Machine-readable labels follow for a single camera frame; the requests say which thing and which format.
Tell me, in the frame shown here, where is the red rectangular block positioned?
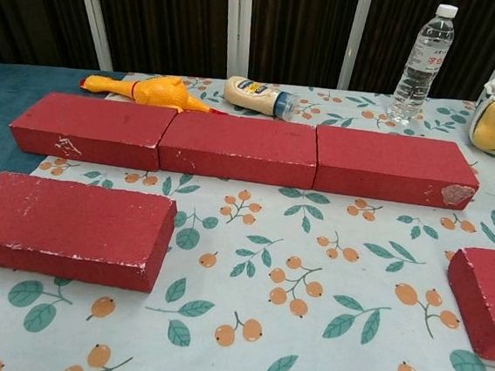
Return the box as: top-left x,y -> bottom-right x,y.
0,169 -> 181,297
439,244 -> 495,362
154,109 -> 323,190

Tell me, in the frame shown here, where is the mayonnaise squeeze bottle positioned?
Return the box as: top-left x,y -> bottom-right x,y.
221,73 -> 303,124

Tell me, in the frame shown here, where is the floral fruit print tablecloth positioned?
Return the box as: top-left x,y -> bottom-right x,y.
0,54 -> 495,371

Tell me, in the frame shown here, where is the yellow rubber chicken toy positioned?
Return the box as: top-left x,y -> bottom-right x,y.
79,66 -> 231,119

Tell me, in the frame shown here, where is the red block with chipped corner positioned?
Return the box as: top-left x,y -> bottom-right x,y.
310,123 -> 485,213

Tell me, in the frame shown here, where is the red block with white scratches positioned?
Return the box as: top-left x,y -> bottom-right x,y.
5,87 -> 178,175

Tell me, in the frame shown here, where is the dark pleated curtain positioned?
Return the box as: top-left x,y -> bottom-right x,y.
0,0 -> 495,114

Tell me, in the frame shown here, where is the clear plastic water bottle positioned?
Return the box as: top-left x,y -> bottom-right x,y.
384,0 -> 460,129

